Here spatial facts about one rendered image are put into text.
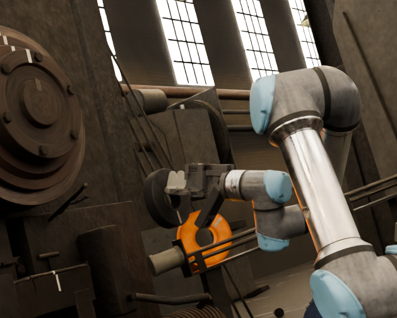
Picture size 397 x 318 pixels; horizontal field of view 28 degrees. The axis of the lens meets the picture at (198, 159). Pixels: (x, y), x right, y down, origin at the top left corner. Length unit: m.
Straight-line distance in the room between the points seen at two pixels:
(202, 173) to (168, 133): 8.02
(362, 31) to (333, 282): 3.16
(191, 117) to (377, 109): 5.90
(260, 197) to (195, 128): 8.27
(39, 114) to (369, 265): 0.89
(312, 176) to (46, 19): 1.20
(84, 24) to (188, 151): 3.75
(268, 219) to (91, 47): 4.72
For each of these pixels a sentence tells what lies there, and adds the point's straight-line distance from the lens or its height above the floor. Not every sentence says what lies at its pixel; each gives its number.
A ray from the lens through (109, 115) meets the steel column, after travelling 6.34.
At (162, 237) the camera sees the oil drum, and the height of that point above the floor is 0.82.
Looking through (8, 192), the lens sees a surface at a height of 0.92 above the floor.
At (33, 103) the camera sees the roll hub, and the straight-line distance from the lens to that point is 1.94.
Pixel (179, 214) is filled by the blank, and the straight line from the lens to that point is 2.05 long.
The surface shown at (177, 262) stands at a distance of 2.17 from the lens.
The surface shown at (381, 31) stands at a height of 1.58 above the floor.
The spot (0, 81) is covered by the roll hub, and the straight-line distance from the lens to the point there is 1.91.
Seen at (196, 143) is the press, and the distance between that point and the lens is 10.04.
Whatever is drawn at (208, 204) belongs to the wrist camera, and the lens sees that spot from 1.95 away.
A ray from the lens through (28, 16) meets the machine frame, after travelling 2.42.
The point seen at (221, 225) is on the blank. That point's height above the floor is 0.73.
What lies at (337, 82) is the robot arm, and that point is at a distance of 1.63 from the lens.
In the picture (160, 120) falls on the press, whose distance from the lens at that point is 10.04.
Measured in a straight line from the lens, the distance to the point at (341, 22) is 4.55.
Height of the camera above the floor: 0.66
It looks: 7 degrees up
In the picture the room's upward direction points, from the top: 15 degrees counter-clockwise
